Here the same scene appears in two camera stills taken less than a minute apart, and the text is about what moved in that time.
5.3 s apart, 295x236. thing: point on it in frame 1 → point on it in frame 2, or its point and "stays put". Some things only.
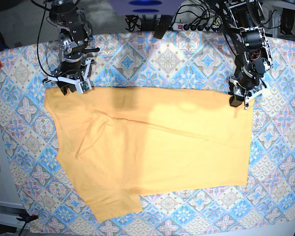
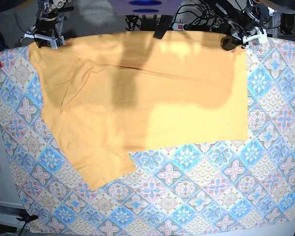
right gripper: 249,77 → 246,22
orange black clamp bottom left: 28,219 stays put
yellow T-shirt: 122,142 → 107,94
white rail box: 10,215 stays put
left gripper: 71,68 → 46,26
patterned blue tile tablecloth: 196,61 stays put
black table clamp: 162,26 stays put
